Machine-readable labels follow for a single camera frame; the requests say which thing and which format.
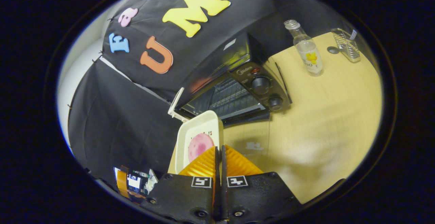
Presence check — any wire mesh holder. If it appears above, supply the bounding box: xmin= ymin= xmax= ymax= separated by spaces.
xmin=330 ymin=28 xmax=361 ymax=63

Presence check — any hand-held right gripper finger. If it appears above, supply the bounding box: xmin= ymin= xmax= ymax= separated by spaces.
xmin=141 ymin=145 xmax=221 ymax=223
xmin=221 ymin=145 xmax=303 ymax=223

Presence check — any black electric oven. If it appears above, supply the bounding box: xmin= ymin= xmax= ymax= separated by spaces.
xmin=176 ymin=32 xmax=293 ymax=126

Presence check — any pink ham slice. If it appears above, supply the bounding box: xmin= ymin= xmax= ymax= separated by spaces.
xmin=188 ymin=133 xmax=215 ymax=163

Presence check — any cream square food tray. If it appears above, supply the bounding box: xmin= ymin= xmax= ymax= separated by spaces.
xmin=168 ymin=110 xmax=225 ymax=175

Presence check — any clear bottle yellow label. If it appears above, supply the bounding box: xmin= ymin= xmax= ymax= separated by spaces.
xmin=284 ymin=19 xmax=324 ymax=77

